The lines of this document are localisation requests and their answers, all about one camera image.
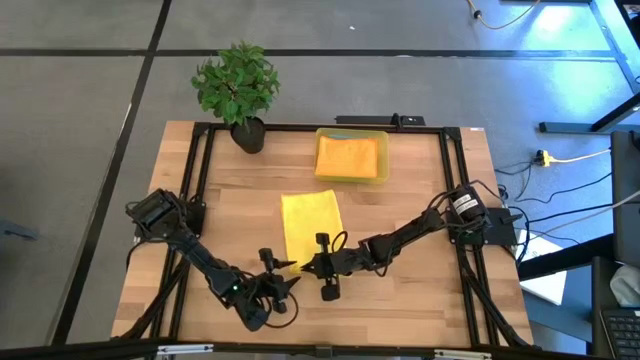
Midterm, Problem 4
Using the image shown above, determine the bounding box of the white paper sheet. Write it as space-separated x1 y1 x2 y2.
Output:
519 234 569 306

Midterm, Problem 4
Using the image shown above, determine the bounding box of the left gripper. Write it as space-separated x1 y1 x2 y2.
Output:
257 248 302 315

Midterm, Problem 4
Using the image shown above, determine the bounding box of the orange microfiber towel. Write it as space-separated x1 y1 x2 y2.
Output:
315 135 380 180

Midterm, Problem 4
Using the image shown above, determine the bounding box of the black rig crossbeam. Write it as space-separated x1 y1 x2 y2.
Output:
0 337 601 360

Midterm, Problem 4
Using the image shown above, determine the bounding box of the grey crumpled bag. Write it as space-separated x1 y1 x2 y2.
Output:
609 264 640 308

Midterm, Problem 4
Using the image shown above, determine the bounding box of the black laptop keyboard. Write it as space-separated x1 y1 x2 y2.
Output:
598 307 640 359

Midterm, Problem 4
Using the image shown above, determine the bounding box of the black bar device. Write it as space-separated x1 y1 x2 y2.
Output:
335 113 426 127

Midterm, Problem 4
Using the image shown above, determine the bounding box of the black desk frame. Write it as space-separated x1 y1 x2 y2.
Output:
538 0 640 134

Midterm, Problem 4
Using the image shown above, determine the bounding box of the yellow floor cable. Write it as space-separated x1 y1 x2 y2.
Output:
466 0 542 30

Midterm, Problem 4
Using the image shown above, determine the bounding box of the black floor cable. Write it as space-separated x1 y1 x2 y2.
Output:
514 172 614 205

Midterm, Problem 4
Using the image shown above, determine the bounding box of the green plant in black pot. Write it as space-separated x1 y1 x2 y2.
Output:
189 40 281 155

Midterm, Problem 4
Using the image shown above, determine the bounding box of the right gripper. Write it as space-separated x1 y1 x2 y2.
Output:
299 232 361 302

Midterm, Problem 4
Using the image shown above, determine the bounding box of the yellow microfiber towel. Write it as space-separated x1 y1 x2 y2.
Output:
280 188 345 275

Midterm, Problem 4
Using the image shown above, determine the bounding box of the yellow translucent plastic bin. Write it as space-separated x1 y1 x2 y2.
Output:
313 127 390 185

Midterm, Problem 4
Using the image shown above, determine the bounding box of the black aluminium table frame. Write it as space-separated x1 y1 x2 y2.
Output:
119 121 534 351

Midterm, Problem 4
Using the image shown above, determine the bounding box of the grey floor cable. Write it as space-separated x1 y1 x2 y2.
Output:
572 189 640 224

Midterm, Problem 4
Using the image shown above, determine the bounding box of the silver metal bracket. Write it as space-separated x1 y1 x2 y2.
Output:
155 343 215 357
433 348 494 360

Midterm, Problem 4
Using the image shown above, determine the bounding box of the dark grey monitor back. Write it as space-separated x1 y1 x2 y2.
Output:
610 130 640 266

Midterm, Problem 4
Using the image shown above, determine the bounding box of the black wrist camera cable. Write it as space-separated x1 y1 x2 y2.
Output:
330 229 350 254
264 292 300 330

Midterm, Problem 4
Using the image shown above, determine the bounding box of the pale yellow power cable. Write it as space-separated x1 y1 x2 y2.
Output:
549 148 612 164

